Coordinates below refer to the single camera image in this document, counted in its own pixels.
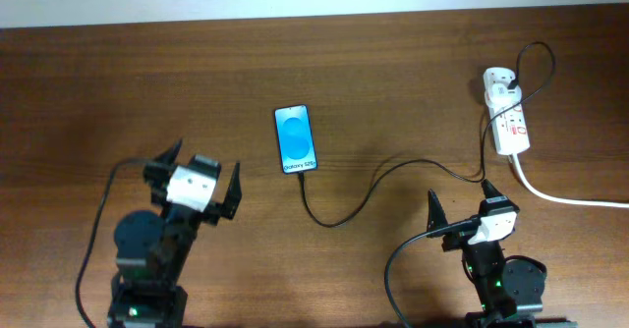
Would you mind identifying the black USB charging cable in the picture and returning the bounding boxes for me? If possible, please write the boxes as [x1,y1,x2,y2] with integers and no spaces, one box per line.
[296,41,557,229]

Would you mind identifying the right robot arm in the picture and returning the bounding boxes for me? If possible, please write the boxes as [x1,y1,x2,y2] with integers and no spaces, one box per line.
[427,180,547,327]

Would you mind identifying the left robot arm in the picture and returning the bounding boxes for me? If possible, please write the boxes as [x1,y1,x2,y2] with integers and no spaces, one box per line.
[107,141,242,328]

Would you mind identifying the white USB charger plug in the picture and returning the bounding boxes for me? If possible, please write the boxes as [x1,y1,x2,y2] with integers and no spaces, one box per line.
[485,82,522,110]

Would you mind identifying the white power strip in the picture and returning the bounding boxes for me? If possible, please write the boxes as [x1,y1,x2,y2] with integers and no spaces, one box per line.
[483,67,530,156]

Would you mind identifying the blue Samsung Galaxy smartphone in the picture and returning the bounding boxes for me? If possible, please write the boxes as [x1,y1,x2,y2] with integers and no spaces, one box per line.
[273,105,317,174]

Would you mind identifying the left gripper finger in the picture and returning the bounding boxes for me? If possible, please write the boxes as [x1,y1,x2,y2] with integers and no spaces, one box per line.
[154,138,183,165]
[219,162,242,220]

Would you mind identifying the white power strip cord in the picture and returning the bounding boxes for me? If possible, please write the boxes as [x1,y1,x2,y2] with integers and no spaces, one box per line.
[509,153,629,209]

